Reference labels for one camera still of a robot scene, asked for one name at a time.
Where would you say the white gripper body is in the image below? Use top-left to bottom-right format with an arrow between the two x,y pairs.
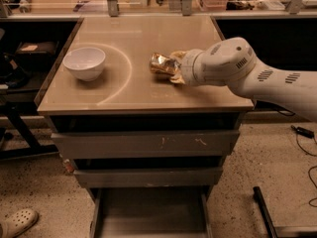
180,49 -> 210,86

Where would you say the crushed orange soda can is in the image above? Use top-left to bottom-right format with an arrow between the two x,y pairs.
149,53 -> 179,75

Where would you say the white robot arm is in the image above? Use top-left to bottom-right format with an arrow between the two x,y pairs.
180,37 -> 317,122

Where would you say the grey top drawer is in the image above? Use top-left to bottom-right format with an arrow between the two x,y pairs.
52,130 -> 240,159

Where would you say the grey drawer cabinet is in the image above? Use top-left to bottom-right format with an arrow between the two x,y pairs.
34,14 -> 258,238

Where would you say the grey middle drawer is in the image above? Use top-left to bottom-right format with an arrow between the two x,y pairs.
74,168 -> 223,188

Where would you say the small red can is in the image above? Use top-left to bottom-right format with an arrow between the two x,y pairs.
62,160 -> 74,174

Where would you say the grey open bottom drawer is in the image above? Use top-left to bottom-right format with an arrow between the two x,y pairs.
90,187 -> 213,238

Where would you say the white ceramic bowl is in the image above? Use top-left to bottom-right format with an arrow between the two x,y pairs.
62,47 -> 106,81

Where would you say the black power adapter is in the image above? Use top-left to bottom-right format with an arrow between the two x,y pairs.
291,125 -> 314,139

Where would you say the black case with label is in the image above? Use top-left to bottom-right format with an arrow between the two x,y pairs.
15,41 -> 58,61

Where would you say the black bag on shelf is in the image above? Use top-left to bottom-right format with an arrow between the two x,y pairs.
0,53 -> 29,88

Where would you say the black metal table leg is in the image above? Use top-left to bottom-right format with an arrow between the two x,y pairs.
0,99 -> 58,160

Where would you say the white perforated clog shoe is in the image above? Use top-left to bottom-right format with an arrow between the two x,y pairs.
0,208 -> 39,238

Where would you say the black metal floor frame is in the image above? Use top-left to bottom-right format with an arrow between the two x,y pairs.
252,185 -> 317,238

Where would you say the black floor cable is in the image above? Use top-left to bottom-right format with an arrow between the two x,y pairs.
295,134 -> 317,208

